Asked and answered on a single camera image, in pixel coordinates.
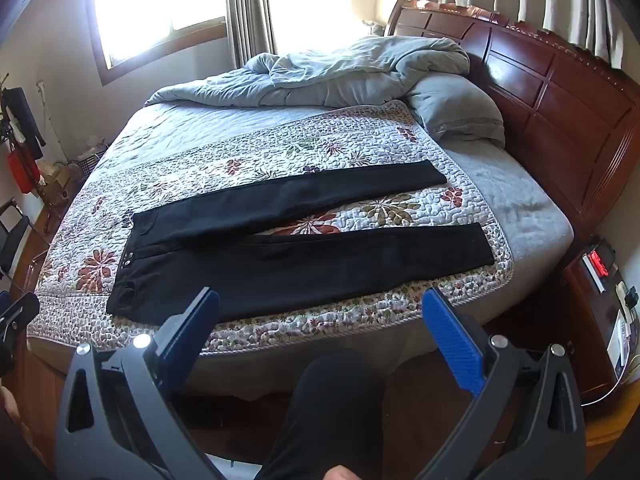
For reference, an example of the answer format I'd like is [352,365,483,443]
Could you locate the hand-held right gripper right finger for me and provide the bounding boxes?
[421,287,587,480]

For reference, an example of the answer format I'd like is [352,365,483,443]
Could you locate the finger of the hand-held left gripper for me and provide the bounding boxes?
[0,291,41,345]

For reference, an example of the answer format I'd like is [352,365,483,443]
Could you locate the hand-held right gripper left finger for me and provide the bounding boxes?
[55,287,226,480]

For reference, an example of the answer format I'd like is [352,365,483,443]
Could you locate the black pants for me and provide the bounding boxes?
[106,160,495,325]

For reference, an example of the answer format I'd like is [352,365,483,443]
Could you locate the black folding chair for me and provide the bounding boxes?
[0,199,51,292]

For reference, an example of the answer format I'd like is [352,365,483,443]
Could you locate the wooden nightstand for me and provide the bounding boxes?
[560,235,640,411]

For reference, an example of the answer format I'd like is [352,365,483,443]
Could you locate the cardboard box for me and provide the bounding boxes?
[40,160,76,202]

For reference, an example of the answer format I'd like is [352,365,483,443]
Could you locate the red bag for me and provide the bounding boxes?
[6,150,41,195]

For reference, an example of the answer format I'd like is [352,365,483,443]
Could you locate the person's leg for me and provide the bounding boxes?
[260,350,387,480]

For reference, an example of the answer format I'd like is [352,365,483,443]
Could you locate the red digital clock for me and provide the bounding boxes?
[580,242,617,279]

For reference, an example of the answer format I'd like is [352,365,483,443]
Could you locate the white power strip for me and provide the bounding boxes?
[606,309,634,367]

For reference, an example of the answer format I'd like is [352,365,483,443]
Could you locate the dark basket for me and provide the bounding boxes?
[75,145,109,177]

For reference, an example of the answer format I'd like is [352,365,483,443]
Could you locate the black hanging clothes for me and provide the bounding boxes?
[0,86,47,161]

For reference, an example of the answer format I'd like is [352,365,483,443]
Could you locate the floral quilted bedspread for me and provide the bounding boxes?
[26,96,516,357]

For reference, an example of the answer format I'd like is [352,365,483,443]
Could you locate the grey pillow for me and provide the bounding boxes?
[407,74,507,149]

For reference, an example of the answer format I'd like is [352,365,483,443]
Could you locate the wooden headboard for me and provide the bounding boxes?
[385,0,640,241]

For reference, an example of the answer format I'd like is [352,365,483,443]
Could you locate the grey duvet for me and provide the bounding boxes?
[145,36,471,109]

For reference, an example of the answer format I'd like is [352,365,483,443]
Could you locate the grey striped curtain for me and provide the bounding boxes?
[222,0,278,69]

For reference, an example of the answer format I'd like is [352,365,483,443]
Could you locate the window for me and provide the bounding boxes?
[85,0,411,86]

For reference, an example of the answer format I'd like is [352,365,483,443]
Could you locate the wooden bed frame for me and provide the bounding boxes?
[12,340,71,461]

